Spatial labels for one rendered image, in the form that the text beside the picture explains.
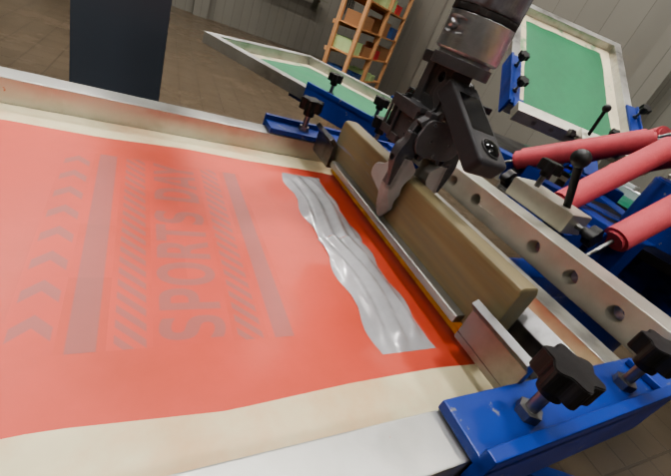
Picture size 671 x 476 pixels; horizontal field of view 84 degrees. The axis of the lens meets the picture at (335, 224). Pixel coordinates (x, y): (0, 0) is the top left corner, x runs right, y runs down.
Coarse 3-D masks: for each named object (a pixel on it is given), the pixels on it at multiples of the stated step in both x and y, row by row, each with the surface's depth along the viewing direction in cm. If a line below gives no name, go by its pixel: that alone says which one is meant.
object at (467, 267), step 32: (352, 128) 60; (352, 160) 59; (384, 160) 52; (416, 192) 46; (416, 224) 46; (448, 224) 41; (416, 256) 45; (448, 256) 41; (480, 256) 37; (448, 288) 41; (480, 288) 37; (512, 288) 34; (512, 320) 36
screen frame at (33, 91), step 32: (0, 96) 48; (32, 96) 49; (64, 96) 50; (96, 96) 52; (128, 96) 56; (160, 128) 57; (192, 128) 59; (224, 128) 61; (256, 128) 64; (320, 160) 72; (544, 320) 48; (576, 320) 47; (576, 352) 44; (608, 352) 44; (416, 416) 26; (288, 448) 21; (320, 448) 22; (352, 448) 23; (384, 448) 24; (416, 448) 24; (448, 448) 25
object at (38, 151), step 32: (0, 128) 43; (32, 128) 46; (0, 160) 39; (32, 160) 41; (160, 160) 50; (192, 160) 54; (224, 160) 57; (0, 192) 35; (32, 192) 36; (256, 192) 53; (288, 192) 56; (288, 224) 49; (352, 224) 55
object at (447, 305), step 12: (336, 168) 61; (348, 180) 58; (360, 192) 56; (360, 204) 54; (372, 204) 54; (372, 216) 51; (384, 228) 49; (396, 240) 47; (408, 252) 45; (408, 264) 44; (420, 264) 44; (420, 276) 42; (432, 276) 43; (432, 288) 41; (444, 300) 39; (444, 312) 39; (456, 312) 38
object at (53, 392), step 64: (0, 256) 29; (320, 256) 45; (384, 256) 51; (0, 320) 25; (320, 320) 36; (0, 384) 22; (64, 384) 23; (128, 384) 25; (192, 384) 26; (256, 384) 28; (320, 384) 30
